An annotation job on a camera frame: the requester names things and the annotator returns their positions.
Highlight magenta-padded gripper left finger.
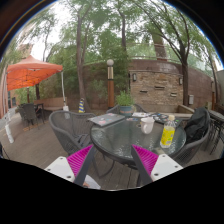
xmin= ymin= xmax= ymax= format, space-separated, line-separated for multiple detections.
xmin=44 ymin=143 xmax=98 ymax=187

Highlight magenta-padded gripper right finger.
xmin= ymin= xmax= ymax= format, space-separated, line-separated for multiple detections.
xmin=130 ymin=144 xmax=184 ymax=187

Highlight yellow-labelled clear drink bottle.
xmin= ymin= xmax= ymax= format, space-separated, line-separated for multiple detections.
xmin=159 ymin=114 xmax=177 ymax=149

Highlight grey wicker armchair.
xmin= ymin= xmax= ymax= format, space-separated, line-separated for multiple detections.
xmin=106 ymin=103 xmax=148 ymax=116
xmin=48 ymin=109 xmax=98 ymax=156
xmin=169 ymin=109 xmax=213 ymax=168

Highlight white ceramic mug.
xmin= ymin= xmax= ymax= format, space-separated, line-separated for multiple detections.
xmin=139 ymin=116 xmax=156 ymax=135

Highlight white printed booklet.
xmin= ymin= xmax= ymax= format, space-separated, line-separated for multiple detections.
xmin=131 ymin=111 xmax=151 ymax=119

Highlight grey laptop with stickers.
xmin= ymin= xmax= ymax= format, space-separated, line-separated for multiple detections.
xmin=88 ymin=112 xmax=126 ymax=128

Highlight blue yellow striped cone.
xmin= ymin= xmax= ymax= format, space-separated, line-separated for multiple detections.
xmin=77 ymin=97 xmax=86 ymax=114

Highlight black backpack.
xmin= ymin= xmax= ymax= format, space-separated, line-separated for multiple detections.
xmin=183 ymin=106 xmax=211 ymax=145

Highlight potted plant in blue pot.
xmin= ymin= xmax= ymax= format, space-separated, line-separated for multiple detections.
xmin=114 ymin=89 xmax=136 ymax=117

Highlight grey wicker dining set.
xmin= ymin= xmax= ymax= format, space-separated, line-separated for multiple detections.
xmin=15 ymin=102 xmax=46 ymax=127

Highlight black metal bar stools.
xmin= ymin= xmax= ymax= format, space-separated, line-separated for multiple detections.
xmin=207 ymin=109 xmax=224 ymax=155

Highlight orange canopy tent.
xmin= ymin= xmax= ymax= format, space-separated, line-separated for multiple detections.
xmin=3 ymin=54 xmax=70 ymax=113

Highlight globe-topped lamp post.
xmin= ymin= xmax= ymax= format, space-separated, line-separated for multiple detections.
xmin=106 ymin=58 xmax=116 ymax=110

